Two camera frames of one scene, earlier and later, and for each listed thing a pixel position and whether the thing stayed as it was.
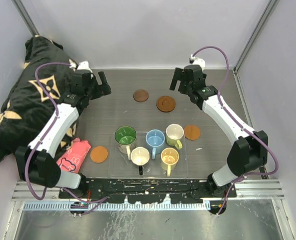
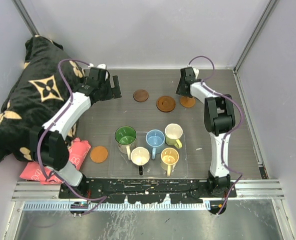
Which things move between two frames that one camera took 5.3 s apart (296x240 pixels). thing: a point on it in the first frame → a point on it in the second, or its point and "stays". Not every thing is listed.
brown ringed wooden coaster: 166,103 stays
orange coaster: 192,132 → 187,102
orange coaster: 98,154 stays
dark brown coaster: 140,95 stays
